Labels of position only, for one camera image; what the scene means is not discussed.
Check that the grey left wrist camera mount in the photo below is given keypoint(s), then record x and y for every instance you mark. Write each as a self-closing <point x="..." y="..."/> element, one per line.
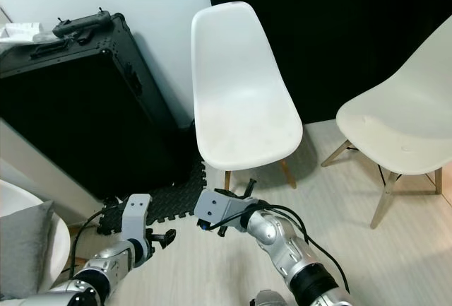
<point x="138" y="214"/>

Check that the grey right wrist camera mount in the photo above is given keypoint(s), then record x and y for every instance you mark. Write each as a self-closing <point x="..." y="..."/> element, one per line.
<point x="219" y="207"/>

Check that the black foam floor mat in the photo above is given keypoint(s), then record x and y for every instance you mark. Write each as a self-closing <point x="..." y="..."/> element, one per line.
<point x="176" y="203"/>

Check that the black flight case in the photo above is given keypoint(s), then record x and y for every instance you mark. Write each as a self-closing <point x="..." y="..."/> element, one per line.
<point x="85" y="108"/>

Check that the white plastic packet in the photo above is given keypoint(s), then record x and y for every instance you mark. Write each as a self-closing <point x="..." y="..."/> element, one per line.
<point x="18" y="34"/>

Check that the silver robot right leg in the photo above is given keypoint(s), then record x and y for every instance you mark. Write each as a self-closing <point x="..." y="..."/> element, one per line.
<point x="265" y="298"/>

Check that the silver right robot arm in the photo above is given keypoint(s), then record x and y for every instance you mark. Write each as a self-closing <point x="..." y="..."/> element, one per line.
<point x="275" y="239"/>

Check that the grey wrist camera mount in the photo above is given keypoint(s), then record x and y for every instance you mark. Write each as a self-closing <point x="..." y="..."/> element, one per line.
<point x="138" y="214"/>
<point x="219" y="207"/>

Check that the grey pillow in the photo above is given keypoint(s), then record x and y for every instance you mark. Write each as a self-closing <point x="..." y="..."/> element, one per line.
<point x="25" y="249"/>

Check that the white shell chair wooden legs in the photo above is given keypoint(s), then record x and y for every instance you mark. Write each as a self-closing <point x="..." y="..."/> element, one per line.
<point x="18" y="193"/>
<point x="244" y="101"/>
<point x="395" y="122"/>

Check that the black remote controller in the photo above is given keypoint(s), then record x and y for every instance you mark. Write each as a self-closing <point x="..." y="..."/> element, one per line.
<point x="81" y="25"/>

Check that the black door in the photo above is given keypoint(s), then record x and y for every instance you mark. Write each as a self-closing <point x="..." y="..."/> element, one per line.
<point x="339" y="30"/>

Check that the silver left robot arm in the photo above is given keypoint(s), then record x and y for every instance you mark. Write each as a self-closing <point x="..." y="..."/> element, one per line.
<point x="106" y="263"/>

